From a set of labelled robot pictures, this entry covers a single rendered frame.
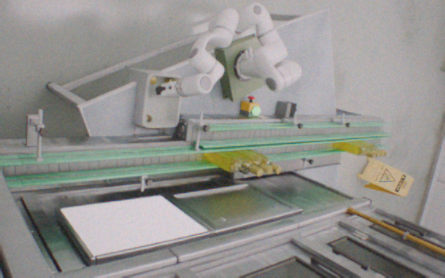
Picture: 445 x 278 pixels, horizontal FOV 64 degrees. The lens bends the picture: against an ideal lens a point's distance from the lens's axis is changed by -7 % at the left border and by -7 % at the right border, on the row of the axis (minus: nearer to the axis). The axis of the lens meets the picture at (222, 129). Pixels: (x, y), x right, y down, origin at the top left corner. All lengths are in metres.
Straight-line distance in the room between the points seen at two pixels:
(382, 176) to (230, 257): 3.76
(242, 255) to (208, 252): 0.12
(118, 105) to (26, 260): 1.20
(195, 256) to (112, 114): 0.71
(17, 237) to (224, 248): 0.85
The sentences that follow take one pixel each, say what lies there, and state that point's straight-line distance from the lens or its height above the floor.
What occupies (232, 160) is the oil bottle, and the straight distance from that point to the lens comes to 1.58.
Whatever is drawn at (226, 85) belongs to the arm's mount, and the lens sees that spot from 1.83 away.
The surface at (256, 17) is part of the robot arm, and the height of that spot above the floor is 1.02.
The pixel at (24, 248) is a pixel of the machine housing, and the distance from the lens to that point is 0.48.
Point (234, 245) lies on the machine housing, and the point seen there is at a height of 1.39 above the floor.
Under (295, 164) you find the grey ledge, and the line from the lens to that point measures 2.23.
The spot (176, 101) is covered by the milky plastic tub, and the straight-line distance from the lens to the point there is 1.64.
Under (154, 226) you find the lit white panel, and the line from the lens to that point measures 1.28.
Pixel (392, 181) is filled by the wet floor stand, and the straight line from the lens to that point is 4.82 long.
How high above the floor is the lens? 2.17
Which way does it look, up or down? 48 degrees down
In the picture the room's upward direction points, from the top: 112 degrees clockwise
